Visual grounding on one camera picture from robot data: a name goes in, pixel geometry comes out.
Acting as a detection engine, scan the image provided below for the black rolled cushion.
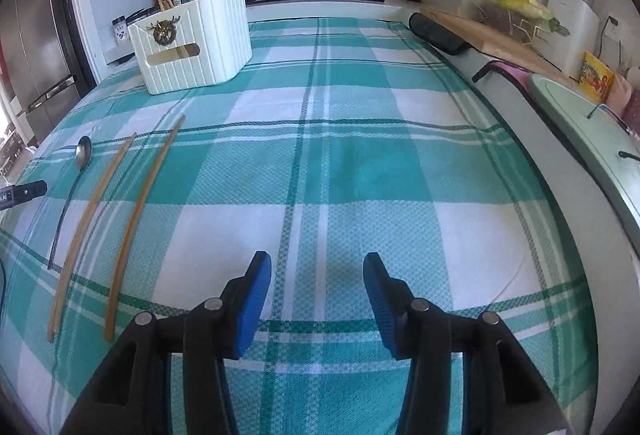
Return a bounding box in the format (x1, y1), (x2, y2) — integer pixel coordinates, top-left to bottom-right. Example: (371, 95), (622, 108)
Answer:
(408, 12), (471, 56)

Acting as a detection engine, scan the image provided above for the white knife block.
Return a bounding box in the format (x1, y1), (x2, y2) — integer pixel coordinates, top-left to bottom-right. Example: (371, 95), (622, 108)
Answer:
(544, 0), (601, 71)

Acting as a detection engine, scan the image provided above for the grey refrigerator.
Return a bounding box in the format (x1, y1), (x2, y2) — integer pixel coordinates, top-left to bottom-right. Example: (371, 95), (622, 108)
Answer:
(0, 0), (92, 151)

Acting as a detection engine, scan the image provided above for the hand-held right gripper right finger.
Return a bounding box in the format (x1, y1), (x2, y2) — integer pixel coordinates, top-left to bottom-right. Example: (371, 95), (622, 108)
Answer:
(363, 252), (571, 435)

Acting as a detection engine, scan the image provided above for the green sink cover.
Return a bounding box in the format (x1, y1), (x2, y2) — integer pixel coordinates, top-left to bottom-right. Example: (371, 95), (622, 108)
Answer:
(525, 74), (640, 262)

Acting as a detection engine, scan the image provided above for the teal checkered tablecloth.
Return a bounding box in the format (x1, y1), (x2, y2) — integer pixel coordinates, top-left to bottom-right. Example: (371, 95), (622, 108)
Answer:
(0, 15), (601, 435)

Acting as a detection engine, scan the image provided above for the metal spoon with dark handle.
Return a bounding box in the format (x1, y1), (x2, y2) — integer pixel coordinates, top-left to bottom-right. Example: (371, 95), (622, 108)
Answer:
(47, 135), (94, 271)

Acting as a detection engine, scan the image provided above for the wire basket with yellow cloths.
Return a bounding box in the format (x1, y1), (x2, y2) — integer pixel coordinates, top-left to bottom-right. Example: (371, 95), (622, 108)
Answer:
(475, 0), (571, 44)

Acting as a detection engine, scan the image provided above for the yellow packet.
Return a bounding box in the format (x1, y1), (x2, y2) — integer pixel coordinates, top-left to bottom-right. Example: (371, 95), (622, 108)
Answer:
(579, 52), (615, 104)

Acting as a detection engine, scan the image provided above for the purple soap bottle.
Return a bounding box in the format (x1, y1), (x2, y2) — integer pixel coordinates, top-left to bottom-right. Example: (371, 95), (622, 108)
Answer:
(622, 65), (640, 126)

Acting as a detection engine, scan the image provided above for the pink mat with black edge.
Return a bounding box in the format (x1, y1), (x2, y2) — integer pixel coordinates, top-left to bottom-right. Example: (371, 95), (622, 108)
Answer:
(472, 60), (536, 91)

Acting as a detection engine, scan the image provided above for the wooden cutting board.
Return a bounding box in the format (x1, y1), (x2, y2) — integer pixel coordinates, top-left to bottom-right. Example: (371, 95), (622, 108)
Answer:
(420, 8), (572, 79)

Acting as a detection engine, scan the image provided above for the cream ribbed utensil holder box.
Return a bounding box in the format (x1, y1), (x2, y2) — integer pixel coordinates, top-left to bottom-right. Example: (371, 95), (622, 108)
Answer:
(127, 0), (254, 96)

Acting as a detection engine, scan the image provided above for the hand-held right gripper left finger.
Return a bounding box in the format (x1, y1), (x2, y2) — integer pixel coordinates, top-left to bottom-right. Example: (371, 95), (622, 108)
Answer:
(60, 251), (274, 435)

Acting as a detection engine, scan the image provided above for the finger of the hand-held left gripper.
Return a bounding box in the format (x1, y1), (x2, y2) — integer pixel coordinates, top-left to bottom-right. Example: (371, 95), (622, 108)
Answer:
(12, 182), (49, 203)

